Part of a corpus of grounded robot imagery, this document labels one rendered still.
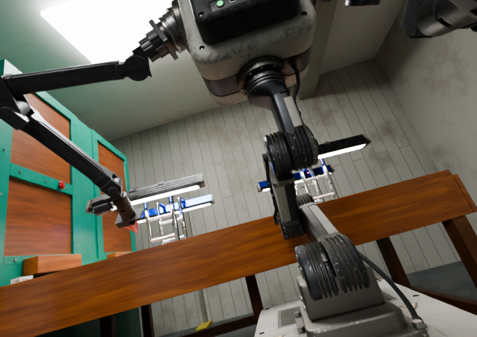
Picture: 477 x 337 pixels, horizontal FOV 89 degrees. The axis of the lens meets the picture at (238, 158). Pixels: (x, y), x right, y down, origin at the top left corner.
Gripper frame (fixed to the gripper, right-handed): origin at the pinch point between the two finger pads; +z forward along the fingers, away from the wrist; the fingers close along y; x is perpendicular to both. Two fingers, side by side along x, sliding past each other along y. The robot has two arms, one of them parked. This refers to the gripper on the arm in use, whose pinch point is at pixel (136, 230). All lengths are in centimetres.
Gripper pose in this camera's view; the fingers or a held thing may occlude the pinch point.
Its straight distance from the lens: 119.8
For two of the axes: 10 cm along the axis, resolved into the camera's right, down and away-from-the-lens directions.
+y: -9.7, 2.2, -0.8
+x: 1.8, 4.8, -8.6
